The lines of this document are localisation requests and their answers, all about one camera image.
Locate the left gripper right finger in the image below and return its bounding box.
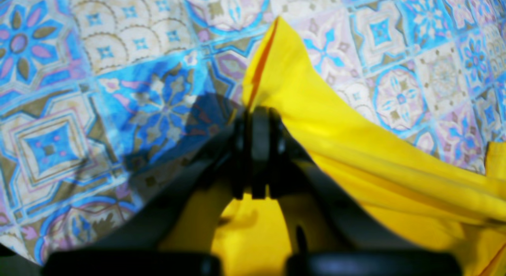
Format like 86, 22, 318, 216
261, 107, 462, 276

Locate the yellow T-shirt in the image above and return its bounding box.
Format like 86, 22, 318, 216
158, 16, 506, 276

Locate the patterned blue tile tablecloth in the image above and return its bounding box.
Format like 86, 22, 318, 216
1, 0, 505, 264

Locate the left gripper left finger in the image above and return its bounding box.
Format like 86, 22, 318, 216
42, 107, 263, 276

